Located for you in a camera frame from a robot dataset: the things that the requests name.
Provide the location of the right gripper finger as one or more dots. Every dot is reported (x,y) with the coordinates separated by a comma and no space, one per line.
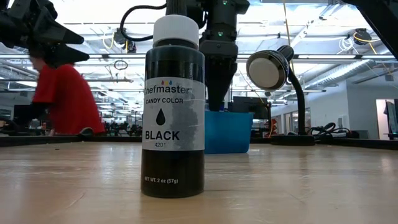
(219,84)

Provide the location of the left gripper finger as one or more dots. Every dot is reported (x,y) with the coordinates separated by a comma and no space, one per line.
(66,56)
(53,34)

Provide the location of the blue plastic bin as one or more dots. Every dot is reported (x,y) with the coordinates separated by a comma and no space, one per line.
(228,133)

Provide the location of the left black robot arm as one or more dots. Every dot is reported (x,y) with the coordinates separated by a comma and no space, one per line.
(4,18)

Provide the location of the large black food colouring bottle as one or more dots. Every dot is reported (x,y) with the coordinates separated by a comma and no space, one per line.
(172,168)

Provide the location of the black monitor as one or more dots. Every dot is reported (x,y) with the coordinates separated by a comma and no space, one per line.
(248,104)

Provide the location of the person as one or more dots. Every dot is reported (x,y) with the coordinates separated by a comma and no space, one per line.
(68,102)

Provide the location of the black gooseneck desk lamp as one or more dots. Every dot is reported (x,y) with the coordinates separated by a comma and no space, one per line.
(268,70)

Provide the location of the small red background object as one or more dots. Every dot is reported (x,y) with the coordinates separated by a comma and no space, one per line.
(273,127)

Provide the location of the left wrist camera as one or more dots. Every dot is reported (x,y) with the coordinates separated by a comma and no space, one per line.
(34,9)

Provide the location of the black aluminium table frame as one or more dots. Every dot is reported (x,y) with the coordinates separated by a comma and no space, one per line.
(357,143)

